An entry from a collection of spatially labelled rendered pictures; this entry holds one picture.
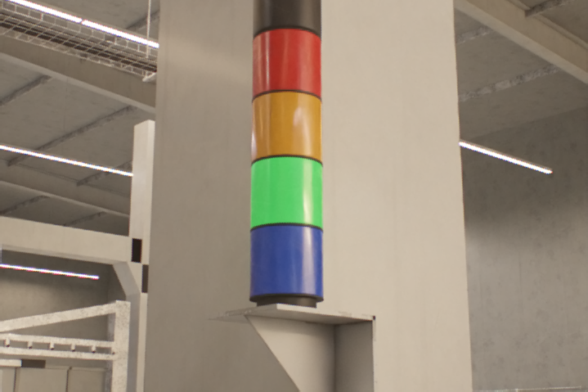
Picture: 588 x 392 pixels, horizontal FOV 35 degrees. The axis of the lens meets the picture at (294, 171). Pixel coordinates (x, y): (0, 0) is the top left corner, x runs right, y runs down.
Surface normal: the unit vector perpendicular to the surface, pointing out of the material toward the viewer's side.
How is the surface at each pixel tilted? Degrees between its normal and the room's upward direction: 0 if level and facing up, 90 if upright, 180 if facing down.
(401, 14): 90
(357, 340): 90
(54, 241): 90
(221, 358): 90
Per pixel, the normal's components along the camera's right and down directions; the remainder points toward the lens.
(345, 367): -0.74, -0.18
